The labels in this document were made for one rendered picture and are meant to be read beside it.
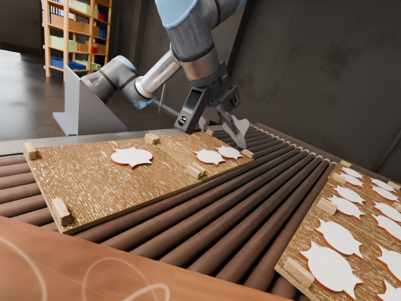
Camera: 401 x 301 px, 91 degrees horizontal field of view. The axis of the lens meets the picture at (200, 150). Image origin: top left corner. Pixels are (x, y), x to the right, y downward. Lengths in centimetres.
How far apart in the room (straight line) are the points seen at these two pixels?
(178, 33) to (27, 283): 39
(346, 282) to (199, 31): 60
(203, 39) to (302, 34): 323
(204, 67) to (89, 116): 66
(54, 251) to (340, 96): 322
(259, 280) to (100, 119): 83
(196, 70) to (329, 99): 296
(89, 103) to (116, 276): 76
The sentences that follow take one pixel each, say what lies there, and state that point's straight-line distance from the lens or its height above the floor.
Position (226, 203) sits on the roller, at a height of 92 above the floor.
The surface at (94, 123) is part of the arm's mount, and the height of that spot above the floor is 93.
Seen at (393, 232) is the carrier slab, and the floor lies 95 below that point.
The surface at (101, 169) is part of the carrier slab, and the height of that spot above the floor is 94.
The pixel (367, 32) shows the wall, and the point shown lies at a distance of 340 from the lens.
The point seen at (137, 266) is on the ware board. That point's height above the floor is 104.
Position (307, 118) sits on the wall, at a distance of 333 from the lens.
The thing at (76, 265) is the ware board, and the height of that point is 104.
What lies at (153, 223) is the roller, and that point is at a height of 92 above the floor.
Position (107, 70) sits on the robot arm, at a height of 114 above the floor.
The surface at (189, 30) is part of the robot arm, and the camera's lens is 39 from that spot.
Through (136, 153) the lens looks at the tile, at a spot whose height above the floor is 95.
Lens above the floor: 129
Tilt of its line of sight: 23 degrees down
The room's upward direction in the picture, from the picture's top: 17 degrees clockwise
